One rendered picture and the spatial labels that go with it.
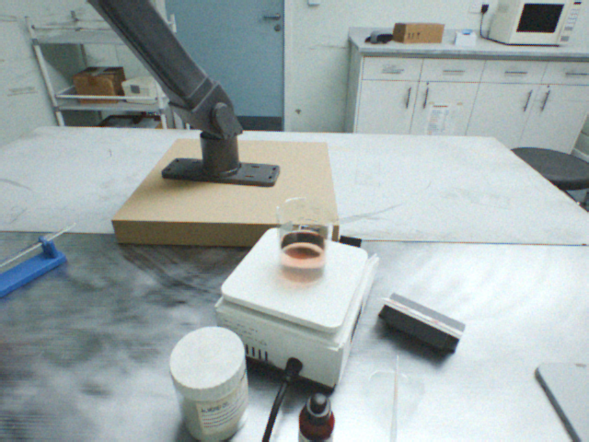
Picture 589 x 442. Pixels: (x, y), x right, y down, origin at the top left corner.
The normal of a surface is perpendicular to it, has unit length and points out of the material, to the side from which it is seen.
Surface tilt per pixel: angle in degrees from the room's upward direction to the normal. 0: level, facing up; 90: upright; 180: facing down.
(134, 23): 92
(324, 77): 90
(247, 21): 90
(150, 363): 0
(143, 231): 90
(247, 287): 0
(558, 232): 0
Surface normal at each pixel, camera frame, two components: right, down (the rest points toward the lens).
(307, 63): -0.01, 0.53
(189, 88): 0.62, 0.29
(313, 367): -0.37, 0.49
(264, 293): 0.02, -0.85
